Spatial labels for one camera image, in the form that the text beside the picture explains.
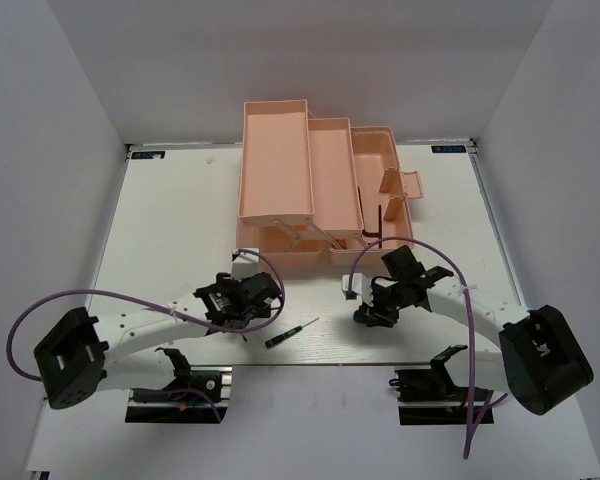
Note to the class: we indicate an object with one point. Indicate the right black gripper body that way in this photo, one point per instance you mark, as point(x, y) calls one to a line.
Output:
point(386, 304)

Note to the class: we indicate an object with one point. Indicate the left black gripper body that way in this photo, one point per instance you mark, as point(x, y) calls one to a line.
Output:
point(263, 312)

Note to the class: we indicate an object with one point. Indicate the large dark hex key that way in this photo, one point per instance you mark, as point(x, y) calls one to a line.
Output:
point(378, 234)

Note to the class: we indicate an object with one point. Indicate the pink plastic toolbox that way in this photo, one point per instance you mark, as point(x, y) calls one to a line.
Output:
point(298, 201)

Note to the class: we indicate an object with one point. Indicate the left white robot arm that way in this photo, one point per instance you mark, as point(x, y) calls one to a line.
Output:
point(83, 354)

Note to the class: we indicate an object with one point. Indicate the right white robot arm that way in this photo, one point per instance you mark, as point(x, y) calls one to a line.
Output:
point(538, 362)

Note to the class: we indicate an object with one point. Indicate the black green precision screwdriver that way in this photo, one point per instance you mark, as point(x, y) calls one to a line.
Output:
point(282, 337)

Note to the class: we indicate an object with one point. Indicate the right blue table label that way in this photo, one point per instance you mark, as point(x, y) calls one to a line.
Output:
point(448, 149)

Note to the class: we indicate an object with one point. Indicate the blue table label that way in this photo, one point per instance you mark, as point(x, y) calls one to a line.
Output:
point(149, 155)
point(448, 149)

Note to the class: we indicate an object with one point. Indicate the left blue table label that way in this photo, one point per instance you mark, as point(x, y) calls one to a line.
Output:
point(149, 155)

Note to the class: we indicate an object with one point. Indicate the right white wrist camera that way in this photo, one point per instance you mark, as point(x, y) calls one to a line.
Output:
point(357, 286)

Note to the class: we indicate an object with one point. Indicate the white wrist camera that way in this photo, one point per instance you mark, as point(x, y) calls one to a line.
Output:
point(357, 286)
point(245, 263)

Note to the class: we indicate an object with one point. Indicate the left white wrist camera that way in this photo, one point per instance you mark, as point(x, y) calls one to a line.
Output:
point(245, 263)

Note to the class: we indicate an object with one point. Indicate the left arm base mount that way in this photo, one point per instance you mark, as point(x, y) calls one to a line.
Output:
point(202, 398)

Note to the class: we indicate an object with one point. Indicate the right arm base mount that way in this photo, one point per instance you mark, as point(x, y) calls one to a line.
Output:
point(425, 399)

